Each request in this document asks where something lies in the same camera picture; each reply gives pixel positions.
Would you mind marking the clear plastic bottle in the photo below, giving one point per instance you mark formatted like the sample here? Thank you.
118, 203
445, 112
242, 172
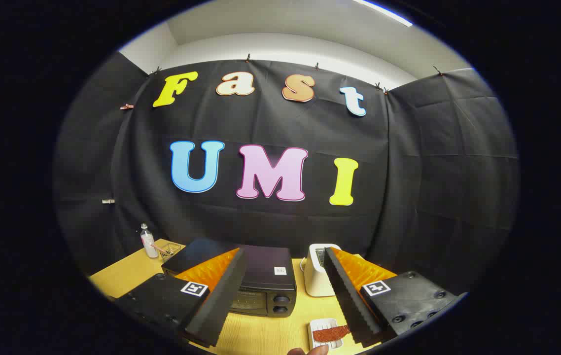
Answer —
150, 246

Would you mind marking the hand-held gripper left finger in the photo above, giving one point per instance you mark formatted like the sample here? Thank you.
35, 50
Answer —
221, 296

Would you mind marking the white bread toaster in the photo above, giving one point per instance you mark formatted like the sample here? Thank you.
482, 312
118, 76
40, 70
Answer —
312, 276

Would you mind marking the black toaster oven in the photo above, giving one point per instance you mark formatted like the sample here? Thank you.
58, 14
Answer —
265, 261

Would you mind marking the white rectangular plate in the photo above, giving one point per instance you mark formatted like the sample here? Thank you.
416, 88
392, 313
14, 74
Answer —
321, 323

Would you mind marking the small clear glass cup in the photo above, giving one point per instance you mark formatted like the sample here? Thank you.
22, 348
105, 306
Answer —
169, 251

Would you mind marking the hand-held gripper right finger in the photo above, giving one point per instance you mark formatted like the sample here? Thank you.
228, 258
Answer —
347, 296

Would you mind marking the brown meat slice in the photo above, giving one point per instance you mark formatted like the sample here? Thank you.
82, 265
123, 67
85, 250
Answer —
330, 334

